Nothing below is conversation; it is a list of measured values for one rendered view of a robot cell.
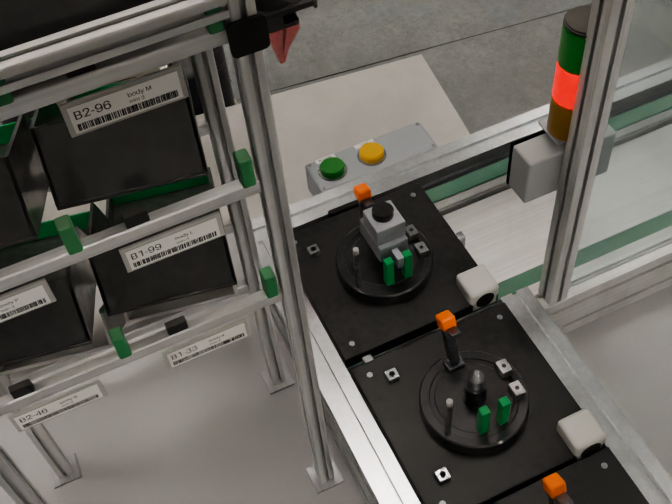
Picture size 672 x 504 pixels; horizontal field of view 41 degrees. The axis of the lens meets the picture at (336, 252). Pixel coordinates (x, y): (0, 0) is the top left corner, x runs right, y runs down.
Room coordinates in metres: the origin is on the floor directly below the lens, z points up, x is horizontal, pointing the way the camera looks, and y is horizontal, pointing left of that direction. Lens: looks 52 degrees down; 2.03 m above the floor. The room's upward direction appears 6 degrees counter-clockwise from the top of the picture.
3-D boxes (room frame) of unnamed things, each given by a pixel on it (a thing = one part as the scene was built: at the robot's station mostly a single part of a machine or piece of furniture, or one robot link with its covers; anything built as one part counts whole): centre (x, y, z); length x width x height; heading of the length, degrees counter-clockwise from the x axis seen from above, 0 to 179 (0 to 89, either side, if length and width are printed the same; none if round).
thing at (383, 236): (0.78, -0.07, 1.06); 0.08 x 0.04 x 0.07; 21
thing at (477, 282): (0.74, -0.19, 0.97); 0.05 x 0.05 x 0.04; 20
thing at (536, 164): (0.75, -0.29, 1.29); 0.12 x 0.05 x 0.25; 110
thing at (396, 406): (0.55, -0.16, 1.01); 0.24 x 0.24 x 0.13; 20
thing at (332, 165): (1.00, -0.01, 0.96); 0.04 x 0.04 x 0.02
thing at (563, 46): (0.75, -0.29, 1.38); 0.05 x 0.05 x 0.05
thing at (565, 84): (0.75, -0.29, 1.33); 0.05 x 0.05 x 0.05
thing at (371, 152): (1.03, -0.07, 0.96); 0.04 x 0.04 x 0.02
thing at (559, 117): (0.75, -0.29, 1.28); 0.05 x 0.05 x 0.05
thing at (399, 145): (1.03, -0.07, 0.93); 0.21 x 0.07 x 0.06; 110
